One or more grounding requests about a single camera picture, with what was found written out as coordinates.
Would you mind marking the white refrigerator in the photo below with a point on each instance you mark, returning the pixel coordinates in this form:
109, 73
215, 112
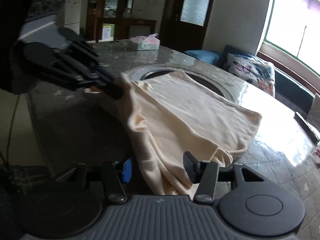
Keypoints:
73, 12

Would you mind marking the black remote control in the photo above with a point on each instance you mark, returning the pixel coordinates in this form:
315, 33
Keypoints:
306, 125

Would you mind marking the tissue box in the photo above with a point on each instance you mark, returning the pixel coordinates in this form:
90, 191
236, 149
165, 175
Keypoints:
145, 44

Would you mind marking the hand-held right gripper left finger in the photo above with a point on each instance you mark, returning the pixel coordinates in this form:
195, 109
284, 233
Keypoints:
127, 171

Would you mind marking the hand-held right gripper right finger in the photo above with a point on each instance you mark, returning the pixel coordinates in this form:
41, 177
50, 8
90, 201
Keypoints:
192, 165

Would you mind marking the cream garment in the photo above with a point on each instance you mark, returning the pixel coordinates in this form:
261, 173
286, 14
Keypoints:
180, 120

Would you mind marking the green and yellow box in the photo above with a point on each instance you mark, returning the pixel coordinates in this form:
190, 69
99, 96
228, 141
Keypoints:
107, 32

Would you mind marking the butterfly print pillow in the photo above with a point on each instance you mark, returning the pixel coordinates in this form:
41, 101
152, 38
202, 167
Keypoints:
250, 70

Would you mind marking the dark wooden desk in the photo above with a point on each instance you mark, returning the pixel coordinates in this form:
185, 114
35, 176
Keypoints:
140, 22

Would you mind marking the blue sofa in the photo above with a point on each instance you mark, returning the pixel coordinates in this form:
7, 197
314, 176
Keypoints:
202, 56

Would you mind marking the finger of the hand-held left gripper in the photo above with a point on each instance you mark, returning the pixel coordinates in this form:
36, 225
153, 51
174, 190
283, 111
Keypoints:
110, 90
82, 47

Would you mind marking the window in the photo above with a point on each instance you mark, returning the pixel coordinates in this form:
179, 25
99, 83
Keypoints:
295, 30

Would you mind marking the dark wooden door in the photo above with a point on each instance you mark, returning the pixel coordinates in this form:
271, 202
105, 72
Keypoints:
172, 17

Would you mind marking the tall dark wooden cabinet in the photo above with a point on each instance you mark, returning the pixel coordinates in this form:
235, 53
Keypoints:
96, 5

